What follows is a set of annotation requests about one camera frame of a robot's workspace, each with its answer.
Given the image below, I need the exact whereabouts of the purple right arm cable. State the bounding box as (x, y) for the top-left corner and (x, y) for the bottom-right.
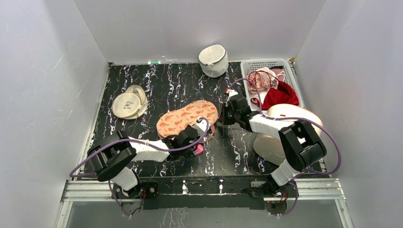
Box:
(226, 77), (343, 218)

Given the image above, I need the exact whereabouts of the large cream cylindrical bag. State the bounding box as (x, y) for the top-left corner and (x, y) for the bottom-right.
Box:
(253, 104), (323, 166)

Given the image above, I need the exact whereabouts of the red bra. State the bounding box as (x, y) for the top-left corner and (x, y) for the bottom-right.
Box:
(247, 68), (300, 110)

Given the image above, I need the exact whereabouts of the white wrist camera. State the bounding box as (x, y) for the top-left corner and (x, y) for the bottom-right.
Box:
(192, 117), (210, 136)
(225, 88), (239, 105)

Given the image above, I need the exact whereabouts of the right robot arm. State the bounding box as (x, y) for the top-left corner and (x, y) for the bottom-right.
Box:
(219, 89), (327, 198)

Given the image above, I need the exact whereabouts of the floral mesh laundry bag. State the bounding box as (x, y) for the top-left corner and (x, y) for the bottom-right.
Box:
(156, 100), (219, 143)

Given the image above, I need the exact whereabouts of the pink and grey stamp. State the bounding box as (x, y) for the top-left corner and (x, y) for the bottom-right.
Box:
(192, 144), (204, 157)

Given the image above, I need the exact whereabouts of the white cylindrical mesh laundry bag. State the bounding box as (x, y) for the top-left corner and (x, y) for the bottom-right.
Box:
(198, 44), (229, 78)

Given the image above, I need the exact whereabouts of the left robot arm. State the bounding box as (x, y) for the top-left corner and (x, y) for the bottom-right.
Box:
(87, 125), (204, 199)

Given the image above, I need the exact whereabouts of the pink bra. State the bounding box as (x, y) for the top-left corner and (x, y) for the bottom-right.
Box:
(247, 67), (286, 99)

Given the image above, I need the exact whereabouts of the cream round laundry bag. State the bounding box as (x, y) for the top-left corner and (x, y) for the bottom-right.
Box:
(112, 85), (148, 120)

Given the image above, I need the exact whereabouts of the white plastic basket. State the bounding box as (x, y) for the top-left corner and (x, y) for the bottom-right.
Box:
(240, 58), (305, 111)

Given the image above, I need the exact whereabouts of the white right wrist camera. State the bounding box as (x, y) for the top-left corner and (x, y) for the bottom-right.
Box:
(225, 88), (239, 105)

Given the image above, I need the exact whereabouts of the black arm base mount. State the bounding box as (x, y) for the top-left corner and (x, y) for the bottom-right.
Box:
(115, 175), (295, 214)

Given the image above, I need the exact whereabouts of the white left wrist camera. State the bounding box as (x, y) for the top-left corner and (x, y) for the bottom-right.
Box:
(192, 117), (210, 136)

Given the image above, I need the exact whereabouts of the green white small tube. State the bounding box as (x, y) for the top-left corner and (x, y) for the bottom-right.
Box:
(147, 61), (162, 65)

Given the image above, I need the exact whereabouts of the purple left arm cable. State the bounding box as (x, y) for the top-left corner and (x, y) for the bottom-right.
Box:
(69, 117), (211, 218)

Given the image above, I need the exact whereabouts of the aluminium frame rail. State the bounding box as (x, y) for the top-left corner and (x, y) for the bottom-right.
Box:
(56, 175), (353, 228)

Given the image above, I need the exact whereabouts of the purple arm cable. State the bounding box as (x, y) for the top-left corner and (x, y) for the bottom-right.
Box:
(69, 117), (211, 218)
(226, 77), (343, 218)

